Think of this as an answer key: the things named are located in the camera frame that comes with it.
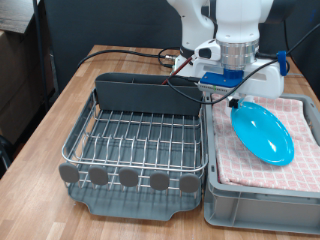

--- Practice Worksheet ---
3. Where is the grey dish drying rack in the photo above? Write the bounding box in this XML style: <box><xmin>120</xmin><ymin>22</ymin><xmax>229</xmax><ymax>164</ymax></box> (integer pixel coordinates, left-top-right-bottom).
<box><xmin>66</xmin><ymin>99</ymin><xmax>205</xmax><ymax>222</ymax></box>

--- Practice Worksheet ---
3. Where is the cardboard box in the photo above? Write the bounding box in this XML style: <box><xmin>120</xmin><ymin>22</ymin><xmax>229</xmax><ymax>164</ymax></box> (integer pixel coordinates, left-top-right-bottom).
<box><xmin>0</xmin><ymin>29</ymin><xmax>54</xmax><ymax>144</ymax></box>

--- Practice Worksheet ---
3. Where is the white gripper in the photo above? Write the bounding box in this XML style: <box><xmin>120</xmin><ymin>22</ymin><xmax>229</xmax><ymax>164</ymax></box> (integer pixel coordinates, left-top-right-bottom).
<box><xmin>192</xmin><ymin>56</ymin><xmax>285</xmax><ymax>109</ymax></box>

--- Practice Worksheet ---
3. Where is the black metal pole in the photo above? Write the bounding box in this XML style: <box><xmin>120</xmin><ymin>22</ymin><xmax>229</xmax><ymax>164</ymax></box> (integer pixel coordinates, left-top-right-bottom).
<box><xmin>32</xmin><ymin>0</ymin><xmax>51</xmax><ymax>111</ymax></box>

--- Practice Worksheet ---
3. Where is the blue oval plate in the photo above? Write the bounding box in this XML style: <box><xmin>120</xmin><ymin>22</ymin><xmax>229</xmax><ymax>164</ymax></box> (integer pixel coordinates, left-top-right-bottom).
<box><xmin>230</xmin><ymin>100</ymin><xmax>295</xmax><ymax>167</ymax></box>

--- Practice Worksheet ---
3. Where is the blue cable clip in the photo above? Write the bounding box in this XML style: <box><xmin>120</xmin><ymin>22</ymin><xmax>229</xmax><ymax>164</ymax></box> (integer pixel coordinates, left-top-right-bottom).
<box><xmin>276</xmin><ymin>50</ymin><xmax>289</xmax><ymax>77</ymax></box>

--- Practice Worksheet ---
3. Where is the wooden board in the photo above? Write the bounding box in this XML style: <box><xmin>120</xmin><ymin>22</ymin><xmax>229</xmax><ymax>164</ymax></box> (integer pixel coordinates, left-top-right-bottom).
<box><xmin>0</xmin><ymin>0</ymin><xmax>40</xmax><ymax>35</ymax></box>

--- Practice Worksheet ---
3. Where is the pink checked cloth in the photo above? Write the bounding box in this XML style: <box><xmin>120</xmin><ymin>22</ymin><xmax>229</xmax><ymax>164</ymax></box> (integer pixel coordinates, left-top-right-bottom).
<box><xmin>210</xmin><ymin>91</ymin><xmax>320</xmax><ymax>193</ymax></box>

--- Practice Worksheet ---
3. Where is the grey plastic crate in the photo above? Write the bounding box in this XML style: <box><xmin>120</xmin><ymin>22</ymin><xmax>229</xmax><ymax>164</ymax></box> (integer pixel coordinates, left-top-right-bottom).
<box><xmin>202</xmin><ymin>88</ymin><xmax>320</xmax><ymax>235</ymax></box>

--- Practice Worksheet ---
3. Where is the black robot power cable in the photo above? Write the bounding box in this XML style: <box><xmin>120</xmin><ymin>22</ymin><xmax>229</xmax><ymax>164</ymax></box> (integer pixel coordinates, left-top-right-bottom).
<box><xmin>77</xmin><ymin>46</ymin><xmax>183</xmax><ymax>69</ymax></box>

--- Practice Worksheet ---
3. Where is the brown wooden spoon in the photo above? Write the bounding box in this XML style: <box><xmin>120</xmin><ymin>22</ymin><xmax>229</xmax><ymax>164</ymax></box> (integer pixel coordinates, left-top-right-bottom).
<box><xmin>161</xmin><ymin>55</ymin><xmax>194</xmax><ymax>86</ymax></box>

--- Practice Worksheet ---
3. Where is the dark grey cutlery holder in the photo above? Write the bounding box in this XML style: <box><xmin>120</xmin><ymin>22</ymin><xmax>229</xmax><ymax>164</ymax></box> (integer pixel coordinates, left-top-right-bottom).
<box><xmin>94</xmin><ymin>72</ymin><xmax>204</xmax><ymax>117</ymax></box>

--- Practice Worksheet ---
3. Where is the metal wire dish rack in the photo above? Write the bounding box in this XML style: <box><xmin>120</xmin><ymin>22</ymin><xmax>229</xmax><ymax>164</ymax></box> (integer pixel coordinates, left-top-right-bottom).
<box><xmin>58</xmin><ymin>88</ymin><xmax>209</xmax><ymax>198</ymax></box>

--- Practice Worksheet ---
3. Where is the blue mounted wrist camera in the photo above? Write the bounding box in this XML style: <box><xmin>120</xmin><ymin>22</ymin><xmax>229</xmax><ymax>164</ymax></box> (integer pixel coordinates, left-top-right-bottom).
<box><xmin>198</xmin><ymin>68</ymin><xmax>244</xmax><ymax>95</ymax></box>

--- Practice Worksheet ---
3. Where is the dark fabric partition panel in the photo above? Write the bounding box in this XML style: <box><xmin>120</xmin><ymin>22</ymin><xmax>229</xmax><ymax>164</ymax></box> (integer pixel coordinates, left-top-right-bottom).
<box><xmin>43</xmin><ymin>0</ymin><xmax>320</xmax><ymax>98</ymax></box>

